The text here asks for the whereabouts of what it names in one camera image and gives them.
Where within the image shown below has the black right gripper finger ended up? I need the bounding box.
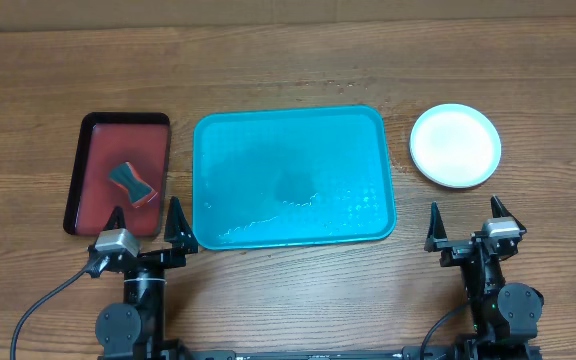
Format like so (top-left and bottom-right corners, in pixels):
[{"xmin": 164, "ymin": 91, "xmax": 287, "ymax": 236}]
[
  {"xmin": 426, "ymin": 202, "xmax": 447, "ymax": 245},
  {"xmin": 490, "ymin": 195, "xmax": 526, "ymax": 233}
]

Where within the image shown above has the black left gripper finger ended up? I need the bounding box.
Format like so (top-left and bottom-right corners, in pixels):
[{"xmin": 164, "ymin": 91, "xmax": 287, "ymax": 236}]
[
  {"xmin": 164, "ymin": 196, "xmax": 197, "ymax": 245},
  {"xmin": 103, "ymin": 206, "xmax": 126, "ymax": 231}
]

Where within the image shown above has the green and orange sponge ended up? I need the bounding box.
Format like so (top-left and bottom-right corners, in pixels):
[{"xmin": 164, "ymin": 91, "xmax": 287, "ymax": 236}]
[{"xmin": 108, "ymin": 162, "xmax": 157, "ymax": 208}]

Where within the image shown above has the light blue plate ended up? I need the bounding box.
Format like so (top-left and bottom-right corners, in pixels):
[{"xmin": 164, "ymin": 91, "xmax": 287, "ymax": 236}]
[{"xmin": 409, "ymin": 104, "xmax": 502, "ymax": 189}]

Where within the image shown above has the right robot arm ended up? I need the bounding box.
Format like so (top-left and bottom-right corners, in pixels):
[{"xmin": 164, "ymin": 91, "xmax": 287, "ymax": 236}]
[{"xmin": 418, "ymin": 196, "xmax": 544, "ymax": 359}]

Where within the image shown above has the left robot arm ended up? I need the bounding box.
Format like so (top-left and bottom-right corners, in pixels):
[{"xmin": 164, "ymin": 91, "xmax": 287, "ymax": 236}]
[{"xmin": 85, "ymin": 197, "xmax": 198, "ymax": 360}]

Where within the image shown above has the dark red rectangular tray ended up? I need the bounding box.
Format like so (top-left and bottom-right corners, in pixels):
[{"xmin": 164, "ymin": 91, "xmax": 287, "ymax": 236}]
[{"xmin": 63, "ymin": 112, "xmax": 171, "ymax": 237}]

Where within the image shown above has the teal plastic serving tray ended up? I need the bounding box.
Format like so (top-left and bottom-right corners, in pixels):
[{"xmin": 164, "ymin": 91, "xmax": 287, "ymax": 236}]
[{"xmin": 192, "ymin": 105, "xmax": 397, "ymax": 250}]

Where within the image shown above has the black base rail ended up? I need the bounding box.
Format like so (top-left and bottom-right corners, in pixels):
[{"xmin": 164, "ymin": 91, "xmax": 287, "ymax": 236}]
[{"xmin": 110, "ymin": 346, "xmax": 543, "ymax": 360}]

